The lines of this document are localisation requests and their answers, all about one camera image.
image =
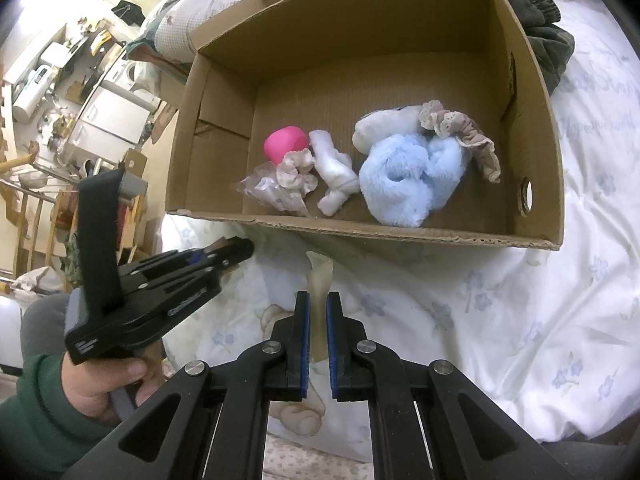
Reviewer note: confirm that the pink round soft ball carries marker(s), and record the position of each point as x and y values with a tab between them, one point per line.
284	140

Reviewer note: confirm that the green sleeve left forearm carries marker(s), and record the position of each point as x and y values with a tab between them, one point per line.
42	435

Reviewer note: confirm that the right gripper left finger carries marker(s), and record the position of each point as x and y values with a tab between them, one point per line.
209	422

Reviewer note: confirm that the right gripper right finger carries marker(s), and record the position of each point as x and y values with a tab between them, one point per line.
427	421

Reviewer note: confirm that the brown cardboard box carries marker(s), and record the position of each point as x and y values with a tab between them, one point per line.
261	65

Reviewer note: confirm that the wooden drying rack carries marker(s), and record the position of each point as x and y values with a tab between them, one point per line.
42	203

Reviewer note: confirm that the white washing machine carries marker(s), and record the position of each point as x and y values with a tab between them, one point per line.
136	82

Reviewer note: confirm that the beige thin stocking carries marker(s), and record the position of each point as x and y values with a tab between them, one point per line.
319	282

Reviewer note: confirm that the light blue fluffy socks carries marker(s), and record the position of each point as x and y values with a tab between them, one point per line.
406	177

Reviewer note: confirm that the beige lace scrunchie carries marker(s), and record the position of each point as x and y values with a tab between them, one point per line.
454	124

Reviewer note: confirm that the clear plastic bag with scrunchie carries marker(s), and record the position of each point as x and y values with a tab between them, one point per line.
283	186

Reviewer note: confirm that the white cloth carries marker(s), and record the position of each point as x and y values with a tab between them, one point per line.
335	169

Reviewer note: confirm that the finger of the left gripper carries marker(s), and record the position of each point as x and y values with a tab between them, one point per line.
226	254
199	256

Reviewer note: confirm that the white rolled sock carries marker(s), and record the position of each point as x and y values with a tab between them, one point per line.
379	125

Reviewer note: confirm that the dark green fleece garment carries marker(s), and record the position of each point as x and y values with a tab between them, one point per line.
552	45

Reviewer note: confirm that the white floral duvet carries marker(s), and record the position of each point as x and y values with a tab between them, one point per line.
551	337

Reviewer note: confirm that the person's left hand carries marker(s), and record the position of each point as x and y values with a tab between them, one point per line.
87	386

